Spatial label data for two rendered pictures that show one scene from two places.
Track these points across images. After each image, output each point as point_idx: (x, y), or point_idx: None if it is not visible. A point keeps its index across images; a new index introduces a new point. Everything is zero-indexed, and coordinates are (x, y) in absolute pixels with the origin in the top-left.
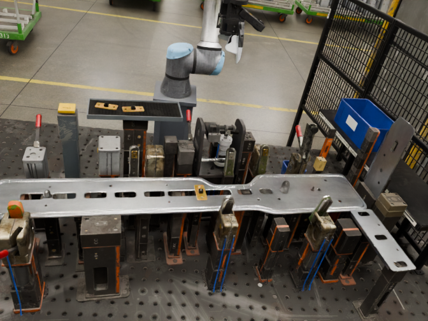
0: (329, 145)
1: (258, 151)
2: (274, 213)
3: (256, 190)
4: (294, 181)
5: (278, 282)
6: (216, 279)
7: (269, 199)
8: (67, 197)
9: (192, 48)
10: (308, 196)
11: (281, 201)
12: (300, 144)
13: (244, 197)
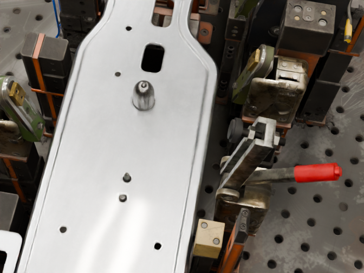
0: (230, 246)
1: (277, 63)
2: (79, 44)
3: (161, 38)
4: (174, 149)
5: (37, 148)
6: (59, 10)
7: (121, 50)
8: None
9: None
10: (105, 151)
11: (106, 75)
12: (268, 170)
13: (144, 4)
